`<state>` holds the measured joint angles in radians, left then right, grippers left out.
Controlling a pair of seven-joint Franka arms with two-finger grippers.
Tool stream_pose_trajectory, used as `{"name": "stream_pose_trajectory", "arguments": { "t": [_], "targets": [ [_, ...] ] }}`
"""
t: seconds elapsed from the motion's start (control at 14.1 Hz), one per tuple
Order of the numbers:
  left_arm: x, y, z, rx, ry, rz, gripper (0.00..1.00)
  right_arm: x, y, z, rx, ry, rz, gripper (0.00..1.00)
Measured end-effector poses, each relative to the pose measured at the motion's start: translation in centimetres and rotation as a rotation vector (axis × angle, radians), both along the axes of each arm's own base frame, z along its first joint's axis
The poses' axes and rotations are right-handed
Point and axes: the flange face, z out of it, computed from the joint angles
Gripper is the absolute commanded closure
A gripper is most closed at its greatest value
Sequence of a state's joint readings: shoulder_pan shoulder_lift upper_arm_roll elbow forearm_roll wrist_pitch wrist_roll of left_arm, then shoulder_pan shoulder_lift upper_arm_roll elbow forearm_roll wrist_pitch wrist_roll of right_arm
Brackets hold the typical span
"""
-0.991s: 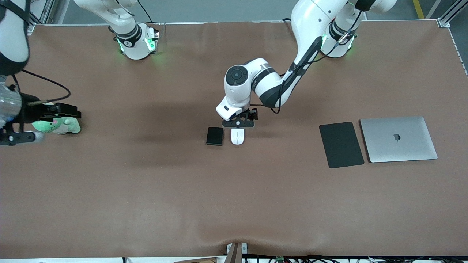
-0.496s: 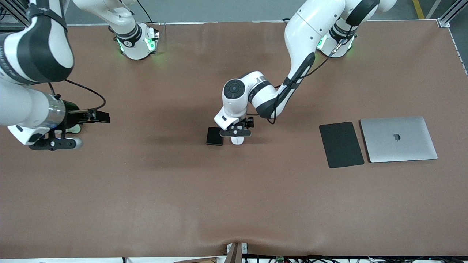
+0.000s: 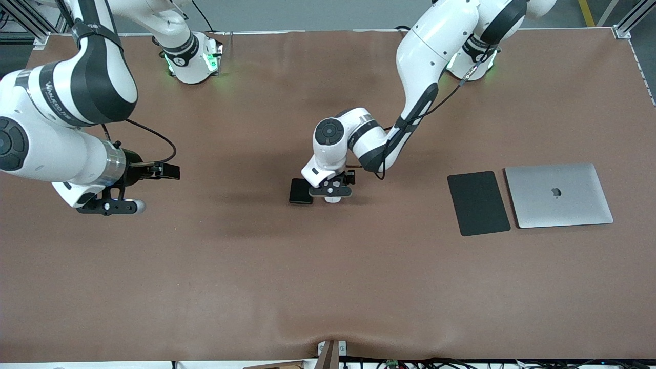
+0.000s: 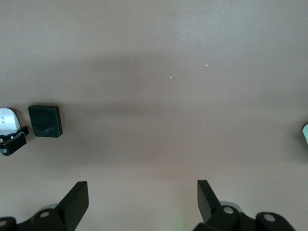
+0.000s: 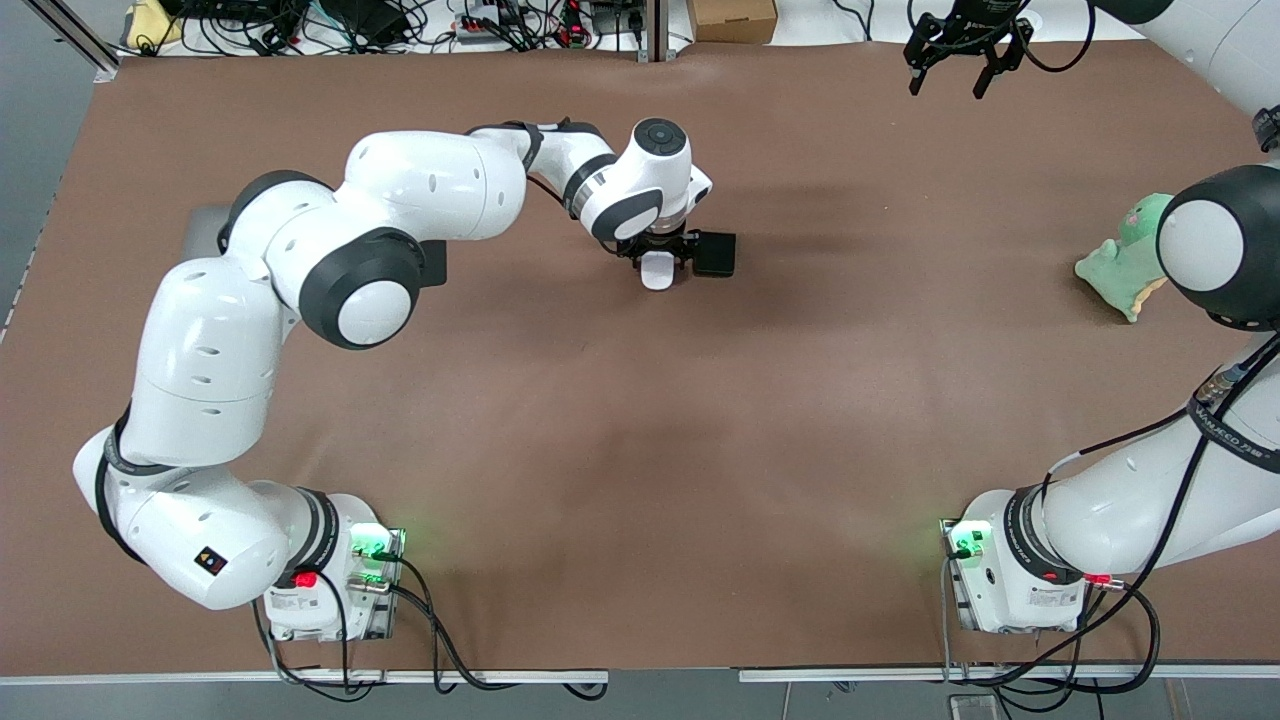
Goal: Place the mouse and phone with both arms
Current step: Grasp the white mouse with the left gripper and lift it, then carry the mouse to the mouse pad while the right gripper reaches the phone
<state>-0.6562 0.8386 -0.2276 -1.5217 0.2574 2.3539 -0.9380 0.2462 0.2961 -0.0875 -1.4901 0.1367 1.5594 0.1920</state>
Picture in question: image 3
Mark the black phone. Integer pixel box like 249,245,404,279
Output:
289,178,314,205

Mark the black mouse pad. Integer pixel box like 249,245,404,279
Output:
447,171,511,237

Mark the silver closed laptop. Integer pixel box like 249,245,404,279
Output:
504,162,614,229

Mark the aluminium frame profile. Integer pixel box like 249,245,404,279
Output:
0,0,65,49
612,0,656,39

